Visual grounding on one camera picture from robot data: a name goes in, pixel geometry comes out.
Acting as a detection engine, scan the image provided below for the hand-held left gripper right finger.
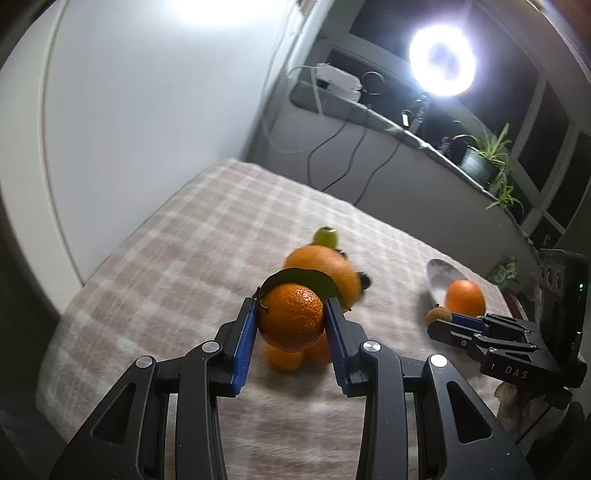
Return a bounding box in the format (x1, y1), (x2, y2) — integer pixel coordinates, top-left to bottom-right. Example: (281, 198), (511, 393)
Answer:
(325, 298), (536, 480)

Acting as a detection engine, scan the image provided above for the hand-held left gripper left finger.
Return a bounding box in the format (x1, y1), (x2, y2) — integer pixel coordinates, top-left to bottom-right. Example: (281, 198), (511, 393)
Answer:
(48, 298), (260, 480)

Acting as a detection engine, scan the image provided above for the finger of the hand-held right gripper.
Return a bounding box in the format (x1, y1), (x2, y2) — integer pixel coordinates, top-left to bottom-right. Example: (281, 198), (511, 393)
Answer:
(427, 320), (534, 357)
(450, 312), (543, 342)

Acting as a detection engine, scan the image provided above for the small mandarin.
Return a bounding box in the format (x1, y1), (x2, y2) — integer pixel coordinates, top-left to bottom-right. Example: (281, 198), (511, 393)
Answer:
(302, 339), (334, 365)
(265, 344), (305, 372)

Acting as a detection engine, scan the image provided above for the round orange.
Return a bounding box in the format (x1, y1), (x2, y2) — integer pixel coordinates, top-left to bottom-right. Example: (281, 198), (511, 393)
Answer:
(444, 279), (486, 318)

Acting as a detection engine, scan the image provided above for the mandarin with green leaf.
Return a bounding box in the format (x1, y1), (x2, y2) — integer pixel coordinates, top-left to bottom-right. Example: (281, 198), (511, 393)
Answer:
(253, 268), (345, 354)

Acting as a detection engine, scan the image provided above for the white floral plate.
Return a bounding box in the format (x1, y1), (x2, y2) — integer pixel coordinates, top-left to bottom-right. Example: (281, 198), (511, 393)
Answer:
(425, 258), (467, 308)

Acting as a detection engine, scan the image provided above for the large orange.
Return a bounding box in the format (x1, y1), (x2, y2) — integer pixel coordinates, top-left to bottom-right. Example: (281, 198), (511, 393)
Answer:
(283, 246), (363, 315)

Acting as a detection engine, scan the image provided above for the person's right hand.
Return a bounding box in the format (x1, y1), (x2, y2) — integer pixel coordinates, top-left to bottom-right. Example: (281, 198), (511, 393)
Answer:
(495, 383), (574, 440)

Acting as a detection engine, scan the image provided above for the green snack packet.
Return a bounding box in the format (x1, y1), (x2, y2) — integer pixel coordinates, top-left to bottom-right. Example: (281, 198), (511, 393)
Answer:
(487, 255), (520, 284)

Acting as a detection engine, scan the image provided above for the plaid blanket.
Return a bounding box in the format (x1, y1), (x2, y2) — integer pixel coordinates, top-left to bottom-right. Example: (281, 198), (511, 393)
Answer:
(34, 158), (518, 480)

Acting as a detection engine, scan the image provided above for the potted spider plant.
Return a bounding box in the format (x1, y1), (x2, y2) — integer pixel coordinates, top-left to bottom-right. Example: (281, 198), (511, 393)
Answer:
(455, 122), (525, 215)

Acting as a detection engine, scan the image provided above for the white power strip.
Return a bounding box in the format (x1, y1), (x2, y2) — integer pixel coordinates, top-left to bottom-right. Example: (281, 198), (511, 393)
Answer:
(315, 64), (363, 100)

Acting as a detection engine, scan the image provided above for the black cable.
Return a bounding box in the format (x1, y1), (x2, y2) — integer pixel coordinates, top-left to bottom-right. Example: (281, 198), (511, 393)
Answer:
(355, 138), (402, 205)
(306, 105), (368, 192)

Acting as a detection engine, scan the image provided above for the ring light stand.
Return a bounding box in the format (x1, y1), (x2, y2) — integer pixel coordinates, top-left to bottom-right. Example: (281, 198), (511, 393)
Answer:
(401, 90), (431, 136)

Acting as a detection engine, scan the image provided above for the white cable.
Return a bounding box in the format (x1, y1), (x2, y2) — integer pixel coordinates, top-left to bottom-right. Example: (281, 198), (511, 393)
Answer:
(259, 0), (324, 155)

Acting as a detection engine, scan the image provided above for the black ring holder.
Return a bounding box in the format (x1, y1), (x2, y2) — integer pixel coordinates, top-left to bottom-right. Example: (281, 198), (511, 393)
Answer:
(361, 71), (386, 95)

